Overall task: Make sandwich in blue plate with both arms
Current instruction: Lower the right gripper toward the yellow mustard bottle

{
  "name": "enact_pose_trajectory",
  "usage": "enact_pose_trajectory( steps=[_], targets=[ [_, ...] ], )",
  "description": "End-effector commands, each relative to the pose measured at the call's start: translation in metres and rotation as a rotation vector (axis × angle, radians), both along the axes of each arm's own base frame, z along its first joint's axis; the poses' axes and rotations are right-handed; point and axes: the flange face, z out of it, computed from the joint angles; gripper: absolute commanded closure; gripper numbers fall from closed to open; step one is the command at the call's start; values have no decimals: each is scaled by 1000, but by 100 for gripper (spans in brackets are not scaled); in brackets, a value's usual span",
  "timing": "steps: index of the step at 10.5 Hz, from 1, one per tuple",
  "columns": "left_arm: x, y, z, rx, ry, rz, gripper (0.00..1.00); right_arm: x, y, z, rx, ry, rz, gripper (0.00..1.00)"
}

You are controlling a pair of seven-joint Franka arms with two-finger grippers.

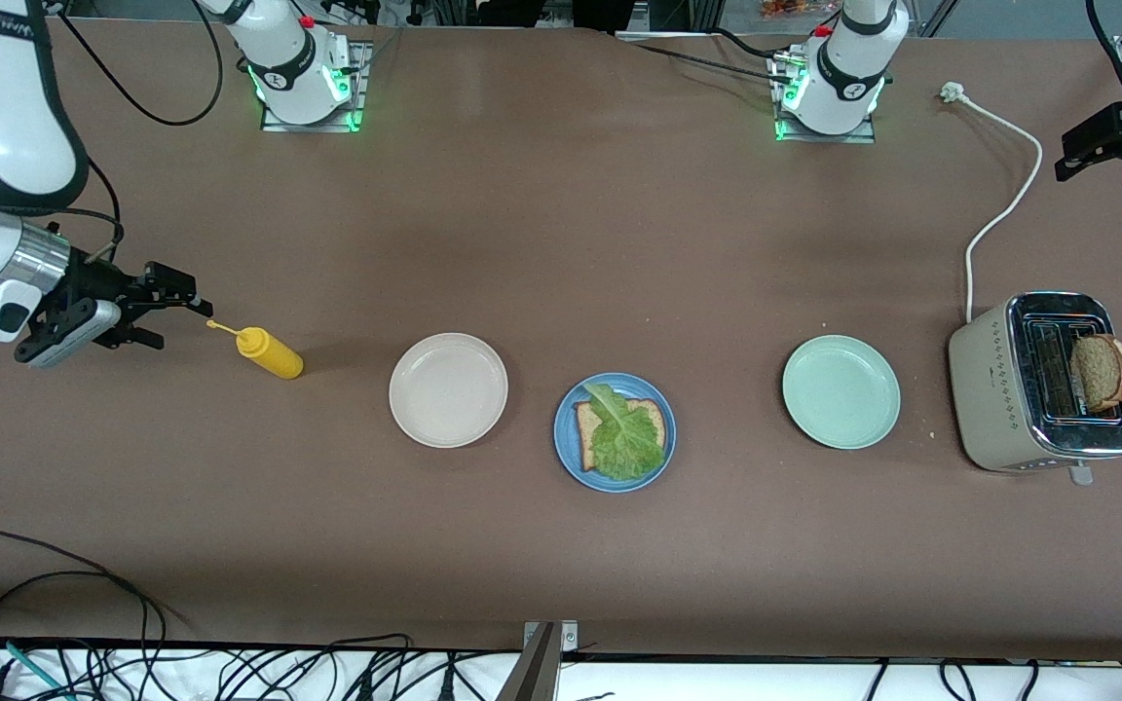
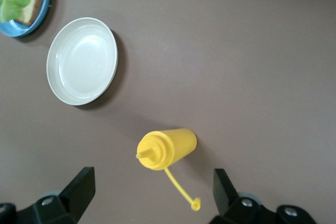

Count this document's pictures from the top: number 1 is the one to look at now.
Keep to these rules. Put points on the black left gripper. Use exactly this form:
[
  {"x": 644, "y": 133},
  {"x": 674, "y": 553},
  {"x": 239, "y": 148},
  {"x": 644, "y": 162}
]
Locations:
[{"x": 1109, "y": 129}]

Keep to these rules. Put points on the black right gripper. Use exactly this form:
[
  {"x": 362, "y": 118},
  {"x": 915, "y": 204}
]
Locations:
[{"x": 96, "y": 281}]

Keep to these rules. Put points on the yellow mustard squeeze bottle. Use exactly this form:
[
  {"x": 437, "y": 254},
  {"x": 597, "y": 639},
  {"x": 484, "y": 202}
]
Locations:
[{"x": 274, "y": 355}]

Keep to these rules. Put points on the bread slice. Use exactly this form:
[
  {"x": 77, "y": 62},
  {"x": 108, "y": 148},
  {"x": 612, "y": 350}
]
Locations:
[
  {"x": 587, "y": 424},
  {"x": 1102, "y": 372}
]

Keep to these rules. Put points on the green lettuce leaf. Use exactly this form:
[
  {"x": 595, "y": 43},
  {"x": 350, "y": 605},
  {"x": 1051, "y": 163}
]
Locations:
[{"x": 627, "y": 443}]

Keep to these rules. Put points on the beige round plate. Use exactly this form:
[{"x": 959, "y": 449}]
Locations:
[{"x": 448, "y": 390}]

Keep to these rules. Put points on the light green round plate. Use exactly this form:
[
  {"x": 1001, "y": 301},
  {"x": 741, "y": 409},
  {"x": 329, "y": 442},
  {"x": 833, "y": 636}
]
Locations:
[{"x": 841, "y": 392}]

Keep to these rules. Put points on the blue round plate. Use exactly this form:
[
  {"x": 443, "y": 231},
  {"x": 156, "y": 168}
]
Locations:
[{"x": 566, "y": 458}]

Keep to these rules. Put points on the beige chrome toaster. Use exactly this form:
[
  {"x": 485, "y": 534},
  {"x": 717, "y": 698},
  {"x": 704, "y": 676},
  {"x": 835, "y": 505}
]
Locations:
[{"x": 990, "y": 389}]

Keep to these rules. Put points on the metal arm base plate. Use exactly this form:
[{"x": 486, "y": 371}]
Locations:
[
  {"x": 824, "y": 138},
  {"x": 358, "y": 97}
]

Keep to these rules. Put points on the silver background equipment frame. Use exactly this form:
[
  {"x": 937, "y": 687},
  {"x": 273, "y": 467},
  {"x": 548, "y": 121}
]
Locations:
[{"x": 561, "y": 12}]

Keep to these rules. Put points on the grey camera mast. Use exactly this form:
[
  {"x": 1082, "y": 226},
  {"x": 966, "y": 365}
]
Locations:
[{"x": 532, "y": 677}]

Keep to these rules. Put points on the silver metal edge bracket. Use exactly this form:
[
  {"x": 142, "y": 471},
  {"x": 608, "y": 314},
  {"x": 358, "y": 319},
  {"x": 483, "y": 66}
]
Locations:
[{"x": 569, "y": 638}]

